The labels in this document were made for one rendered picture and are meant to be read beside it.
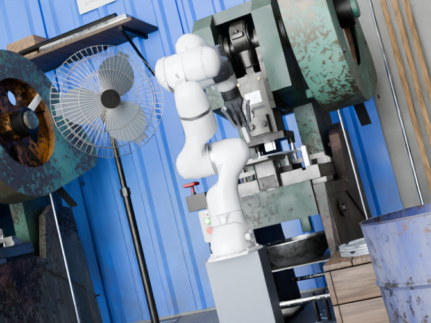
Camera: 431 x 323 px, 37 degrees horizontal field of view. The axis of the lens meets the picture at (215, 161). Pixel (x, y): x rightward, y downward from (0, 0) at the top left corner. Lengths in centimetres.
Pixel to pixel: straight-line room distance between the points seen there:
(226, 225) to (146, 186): 237
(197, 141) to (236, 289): 50
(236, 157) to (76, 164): 188
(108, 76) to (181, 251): 151
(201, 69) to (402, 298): 95
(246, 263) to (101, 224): 265
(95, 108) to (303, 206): 125
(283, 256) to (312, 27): 97
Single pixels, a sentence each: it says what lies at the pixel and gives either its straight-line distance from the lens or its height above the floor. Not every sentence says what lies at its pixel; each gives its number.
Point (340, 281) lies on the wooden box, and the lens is 215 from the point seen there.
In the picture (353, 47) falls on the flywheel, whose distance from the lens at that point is 321.
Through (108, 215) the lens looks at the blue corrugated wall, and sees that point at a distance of 467.
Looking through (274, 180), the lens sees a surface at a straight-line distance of 278.
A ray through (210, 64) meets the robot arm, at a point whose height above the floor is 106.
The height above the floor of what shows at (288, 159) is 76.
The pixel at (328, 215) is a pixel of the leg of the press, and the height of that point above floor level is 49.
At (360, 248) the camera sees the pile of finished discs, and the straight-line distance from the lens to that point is 221.
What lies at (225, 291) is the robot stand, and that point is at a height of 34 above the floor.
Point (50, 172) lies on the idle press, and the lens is 371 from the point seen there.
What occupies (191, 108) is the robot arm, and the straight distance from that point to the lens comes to 207.
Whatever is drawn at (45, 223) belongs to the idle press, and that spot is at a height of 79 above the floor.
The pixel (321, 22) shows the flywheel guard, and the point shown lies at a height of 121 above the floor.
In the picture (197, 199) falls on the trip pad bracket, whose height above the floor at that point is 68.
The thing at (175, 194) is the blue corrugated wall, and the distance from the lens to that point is 437.
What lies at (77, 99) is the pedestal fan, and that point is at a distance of 340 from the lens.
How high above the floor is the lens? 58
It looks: 5 degrees up
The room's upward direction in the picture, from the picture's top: 14 degrees counter-clockwise
